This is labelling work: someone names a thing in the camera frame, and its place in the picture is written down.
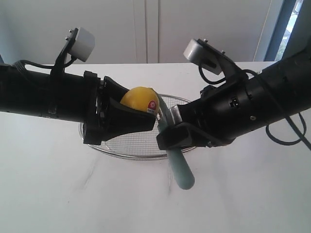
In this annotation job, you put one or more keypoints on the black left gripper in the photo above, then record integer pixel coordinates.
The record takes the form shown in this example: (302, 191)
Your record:
(105, 116)

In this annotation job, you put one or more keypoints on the teal handled peeler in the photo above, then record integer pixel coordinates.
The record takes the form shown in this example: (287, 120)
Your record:
(180, 168)

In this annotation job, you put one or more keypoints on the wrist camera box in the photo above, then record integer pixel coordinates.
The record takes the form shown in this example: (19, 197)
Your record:
(83, 44)
(199, 52)

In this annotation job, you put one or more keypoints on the yellow lemon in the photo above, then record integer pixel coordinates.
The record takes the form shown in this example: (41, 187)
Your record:
(143, 99)

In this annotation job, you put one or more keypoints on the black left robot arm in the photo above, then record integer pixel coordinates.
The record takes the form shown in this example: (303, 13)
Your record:
(38, 94)

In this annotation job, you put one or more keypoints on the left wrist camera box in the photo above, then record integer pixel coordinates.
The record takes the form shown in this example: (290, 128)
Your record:
(83, 44)

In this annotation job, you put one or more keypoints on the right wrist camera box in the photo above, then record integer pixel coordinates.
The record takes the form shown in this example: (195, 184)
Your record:
(199, 52)

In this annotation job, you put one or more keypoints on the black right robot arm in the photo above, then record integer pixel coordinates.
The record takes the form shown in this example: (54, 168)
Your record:
(283, 89)

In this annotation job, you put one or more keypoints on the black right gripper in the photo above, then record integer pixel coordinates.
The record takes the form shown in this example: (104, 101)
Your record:
(217, 118)

